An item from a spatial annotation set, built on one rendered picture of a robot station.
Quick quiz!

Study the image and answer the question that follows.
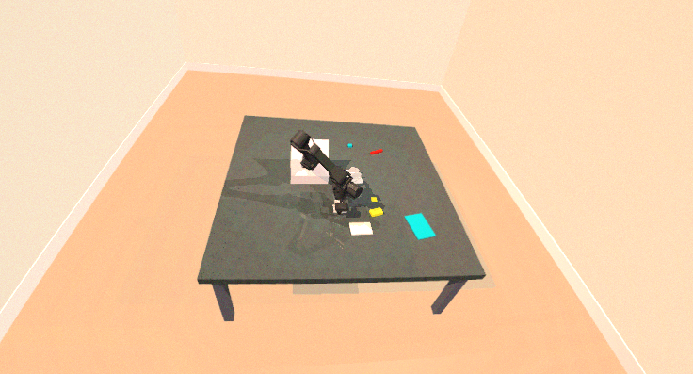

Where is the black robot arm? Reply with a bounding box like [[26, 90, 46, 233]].
[[290, 130, 363, 200]]

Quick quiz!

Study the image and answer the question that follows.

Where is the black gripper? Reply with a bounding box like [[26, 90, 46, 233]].
[[332, 183, 348, 215]]

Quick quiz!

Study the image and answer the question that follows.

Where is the cyan flat rectangular plate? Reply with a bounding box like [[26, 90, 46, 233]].
[[405, 214, 435, 240]]

